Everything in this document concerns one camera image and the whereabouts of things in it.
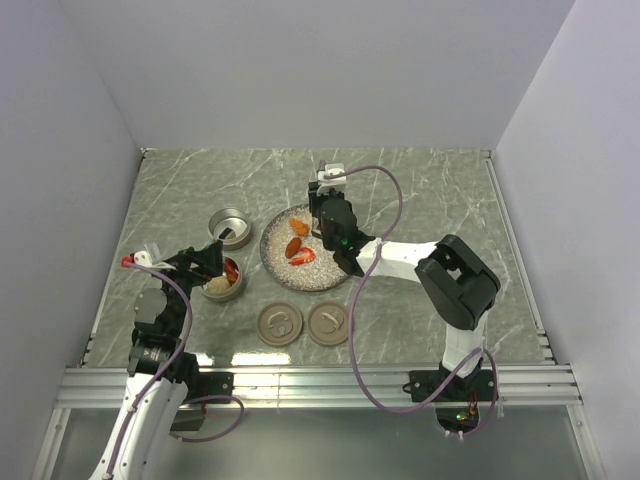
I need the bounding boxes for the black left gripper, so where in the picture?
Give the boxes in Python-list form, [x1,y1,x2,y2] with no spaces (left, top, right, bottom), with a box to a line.
[152,239,222,335]

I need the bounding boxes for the red chicken drumstick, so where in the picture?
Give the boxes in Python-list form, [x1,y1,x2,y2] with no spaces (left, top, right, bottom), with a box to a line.
[223,258,239,274]

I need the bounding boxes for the white steamed bun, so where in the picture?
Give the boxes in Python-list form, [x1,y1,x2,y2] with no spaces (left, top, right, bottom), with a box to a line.
[205,276,232,295]

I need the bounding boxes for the metal serving tongs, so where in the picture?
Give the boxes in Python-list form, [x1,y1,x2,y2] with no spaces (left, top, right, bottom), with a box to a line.
[311,216,322,239]

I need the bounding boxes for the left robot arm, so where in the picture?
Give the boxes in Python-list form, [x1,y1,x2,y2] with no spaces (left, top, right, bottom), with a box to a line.
[91,240,242,479]

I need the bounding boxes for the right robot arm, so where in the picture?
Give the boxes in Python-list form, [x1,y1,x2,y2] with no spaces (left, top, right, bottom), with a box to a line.
[308,180,501,402]

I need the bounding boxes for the far steel lunch tin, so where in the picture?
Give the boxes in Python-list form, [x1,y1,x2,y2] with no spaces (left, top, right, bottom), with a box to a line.
[207,207,252,251]

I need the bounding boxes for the steel lunch tin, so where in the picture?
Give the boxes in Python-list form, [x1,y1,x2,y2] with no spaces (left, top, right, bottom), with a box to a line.
[207,207,252,251]
[200,258,245,303]

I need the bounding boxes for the near steel lunch tin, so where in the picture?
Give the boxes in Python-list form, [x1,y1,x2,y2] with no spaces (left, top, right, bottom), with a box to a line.
[200,258,245,303]

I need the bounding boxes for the brown fried oval piece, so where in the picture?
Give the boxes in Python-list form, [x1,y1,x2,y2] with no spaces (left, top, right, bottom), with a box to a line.
[285,237,302,259]

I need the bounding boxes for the red shrimp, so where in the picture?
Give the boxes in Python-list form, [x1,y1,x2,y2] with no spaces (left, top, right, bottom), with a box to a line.
[289,247,316,266]

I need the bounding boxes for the speckled ceramic plate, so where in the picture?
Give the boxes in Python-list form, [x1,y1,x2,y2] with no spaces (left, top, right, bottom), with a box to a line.
[260,204,348,292]

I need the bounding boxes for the left brown lid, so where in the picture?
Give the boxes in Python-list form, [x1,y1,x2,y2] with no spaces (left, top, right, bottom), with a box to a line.
[256,301,304,347]

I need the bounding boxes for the brown lid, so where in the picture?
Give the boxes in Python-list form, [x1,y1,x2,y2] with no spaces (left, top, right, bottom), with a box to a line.
[256,301,304,347]
[307,301,349,347]

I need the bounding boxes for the right brown lid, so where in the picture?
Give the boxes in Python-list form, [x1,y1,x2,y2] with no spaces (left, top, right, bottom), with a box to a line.
[307,301,349,347]

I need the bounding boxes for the circuit board with led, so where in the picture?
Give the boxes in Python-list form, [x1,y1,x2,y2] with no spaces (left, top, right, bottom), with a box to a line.
[435,408,480,435]

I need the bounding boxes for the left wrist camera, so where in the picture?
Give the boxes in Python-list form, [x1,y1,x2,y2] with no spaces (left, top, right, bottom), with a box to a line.
[121,243,162,268]

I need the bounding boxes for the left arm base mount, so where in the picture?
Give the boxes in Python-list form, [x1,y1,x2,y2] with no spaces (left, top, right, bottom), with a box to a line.
[195,371,234,404]

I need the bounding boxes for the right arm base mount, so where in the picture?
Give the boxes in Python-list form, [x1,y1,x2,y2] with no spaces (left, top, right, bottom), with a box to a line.
[399,367,499,405]

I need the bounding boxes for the aluminium frame rail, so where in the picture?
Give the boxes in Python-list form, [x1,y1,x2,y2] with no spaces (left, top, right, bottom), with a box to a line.
[54,364,583,410]

